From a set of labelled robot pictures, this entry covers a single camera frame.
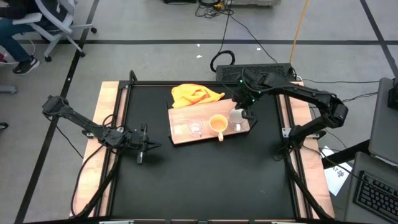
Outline black keyboard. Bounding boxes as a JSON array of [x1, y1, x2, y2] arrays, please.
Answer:
[[353, 170, 398, 223]]

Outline black perforated computer case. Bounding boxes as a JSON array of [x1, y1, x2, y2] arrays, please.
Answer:
[[215, 62, 295, 83]]

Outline beige ceramic mug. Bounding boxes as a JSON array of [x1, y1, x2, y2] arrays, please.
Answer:
[[208, 113, 229, 142]]

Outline yellow cable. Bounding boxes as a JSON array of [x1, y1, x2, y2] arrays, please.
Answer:
[[289, 0, 311, 63]]

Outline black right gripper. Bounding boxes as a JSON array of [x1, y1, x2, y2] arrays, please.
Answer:
[[234, 88, 259, 121]]

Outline orange cloth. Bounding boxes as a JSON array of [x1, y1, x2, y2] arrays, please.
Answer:
[[170, 83, 226, 110]]

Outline white office chair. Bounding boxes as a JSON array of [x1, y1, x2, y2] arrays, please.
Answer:
[[12, 0, 98, 62]]

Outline black device on desk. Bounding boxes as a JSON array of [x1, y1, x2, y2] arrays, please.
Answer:
[[386, 77, 398, 111]]

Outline light wooden board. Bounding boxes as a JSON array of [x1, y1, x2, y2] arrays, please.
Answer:
[[167, 97, 259, 146]]

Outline tangled black cables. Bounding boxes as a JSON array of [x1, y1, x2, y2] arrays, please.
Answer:
[[193, 0, 234, 19]]

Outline white paper sheet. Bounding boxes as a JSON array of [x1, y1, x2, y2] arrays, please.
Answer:
[[319, 145, 354, 197]]

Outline grey white patterned mug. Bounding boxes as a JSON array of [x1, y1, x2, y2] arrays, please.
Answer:
[[228, 107, 247, 132]]

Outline grey desk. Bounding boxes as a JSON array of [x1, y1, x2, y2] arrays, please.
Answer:
[[368, 77, 398, 166], [343, 151, 398, 224]]

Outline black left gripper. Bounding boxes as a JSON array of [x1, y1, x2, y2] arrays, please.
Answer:
[[124, 123, 163, 165]]

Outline person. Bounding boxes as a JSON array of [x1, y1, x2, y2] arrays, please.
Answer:
[[0, 0, 42, 76]]

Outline coiled black cable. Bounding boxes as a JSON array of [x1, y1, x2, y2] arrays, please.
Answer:
[[209, 49, 236, 73]]

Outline clear glass mug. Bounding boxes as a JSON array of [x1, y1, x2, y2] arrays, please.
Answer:
[[187, 119, 205, 138]]

